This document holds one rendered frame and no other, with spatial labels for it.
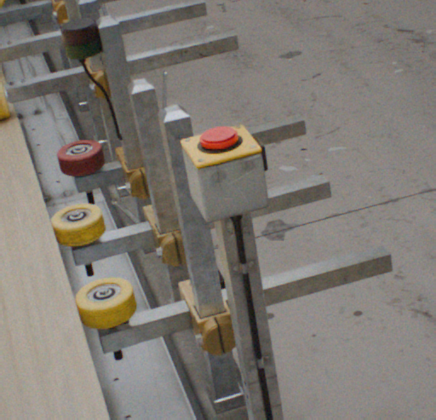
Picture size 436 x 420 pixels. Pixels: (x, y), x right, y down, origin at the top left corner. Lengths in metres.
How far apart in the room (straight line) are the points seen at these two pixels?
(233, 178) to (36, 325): 0.49
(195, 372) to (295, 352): 1.23
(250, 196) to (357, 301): 1.96
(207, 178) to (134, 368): 0.81
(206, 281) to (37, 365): 0.25
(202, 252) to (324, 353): 1.45
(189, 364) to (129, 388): 0.15
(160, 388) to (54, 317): 0.35
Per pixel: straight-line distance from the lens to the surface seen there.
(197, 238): 1.48
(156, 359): 1.90
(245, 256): 1.20
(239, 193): 1.15
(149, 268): 1.99
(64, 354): 1.46
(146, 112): 1.66
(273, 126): 2.06
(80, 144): 2.02
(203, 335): 1.52
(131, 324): 1.58
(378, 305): 3.07
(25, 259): 1.69
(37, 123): 2.92
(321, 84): 4.49
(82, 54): 1.87
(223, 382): 1.60
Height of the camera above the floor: 1.70
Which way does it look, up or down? 28 degrees down
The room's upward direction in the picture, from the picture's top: 10 degrees counter-clockwise
